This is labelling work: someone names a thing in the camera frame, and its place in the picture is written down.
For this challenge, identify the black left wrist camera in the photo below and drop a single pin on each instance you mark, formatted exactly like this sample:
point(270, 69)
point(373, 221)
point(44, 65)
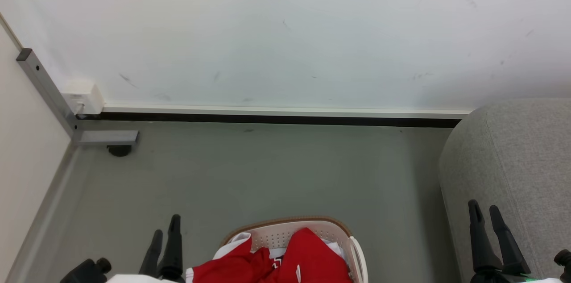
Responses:
point(87, 272)

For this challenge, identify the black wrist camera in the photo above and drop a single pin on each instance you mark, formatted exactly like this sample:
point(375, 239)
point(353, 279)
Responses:
point(87, 272)
point(564, 260)

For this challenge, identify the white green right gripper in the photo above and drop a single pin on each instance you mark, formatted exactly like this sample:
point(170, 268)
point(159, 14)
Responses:
point(513, 279)

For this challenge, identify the grey table leg caster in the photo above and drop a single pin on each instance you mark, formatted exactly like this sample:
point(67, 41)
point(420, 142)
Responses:
point(119, 150)

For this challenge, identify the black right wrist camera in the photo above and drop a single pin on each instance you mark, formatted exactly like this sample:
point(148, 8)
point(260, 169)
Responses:
point(564, 260)

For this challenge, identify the grey fabric sofa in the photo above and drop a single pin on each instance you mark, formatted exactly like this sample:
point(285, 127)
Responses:
point(513, 158)

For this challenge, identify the grey metal frame bar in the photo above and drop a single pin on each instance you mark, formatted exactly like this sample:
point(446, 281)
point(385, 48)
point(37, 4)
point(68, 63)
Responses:
point(44, 86)

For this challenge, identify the white wall socket box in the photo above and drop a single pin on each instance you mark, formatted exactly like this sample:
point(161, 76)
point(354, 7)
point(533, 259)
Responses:
point(84, 97)

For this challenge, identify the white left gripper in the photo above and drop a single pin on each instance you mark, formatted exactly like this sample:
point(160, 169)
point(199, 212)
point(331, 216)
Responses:
point(134, 279)

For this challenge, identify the red garment with white trim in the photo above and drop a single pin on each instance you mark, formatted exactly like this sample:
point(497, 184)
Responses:
point(312, 258)

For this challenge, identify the white and black baseboard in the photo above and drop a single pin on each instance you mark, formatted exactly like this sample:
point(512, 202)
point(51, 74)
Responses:
point(276, 114)

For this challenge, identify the white perforated laundry basket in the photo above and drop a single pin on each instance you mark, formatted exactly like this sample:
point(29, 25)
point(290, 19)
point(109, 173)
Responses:
point(276, 236)

